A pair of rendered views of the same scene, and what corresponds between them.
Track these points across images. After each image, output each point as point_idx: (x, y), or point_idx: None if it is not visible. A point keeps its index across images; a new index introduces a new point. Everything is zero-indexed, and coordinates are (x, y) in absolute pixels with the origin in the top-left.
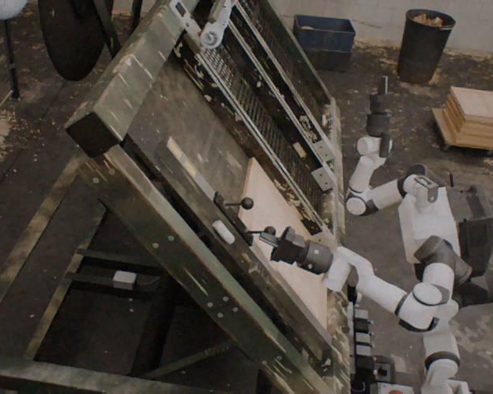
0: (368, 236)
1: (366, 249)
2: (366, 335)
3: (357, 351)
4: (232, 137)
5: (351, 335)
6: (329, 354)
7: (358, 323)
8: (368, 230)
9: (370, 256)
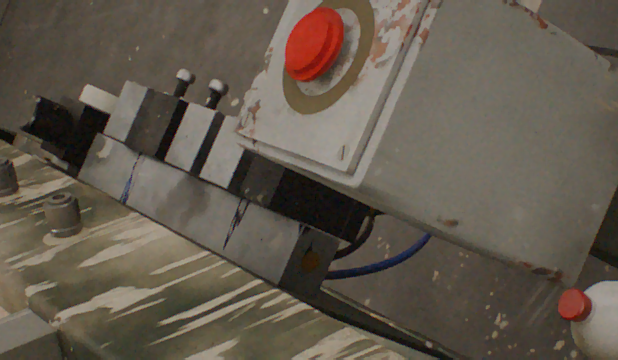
0: (183, 6)
1: (210, 23)
2: (189, 116)
3: (219, 183)
4: None
5: (181, 182)
6: (76, 354)
7: (144, 134)
8: (170, 1)
9: (228, 16)
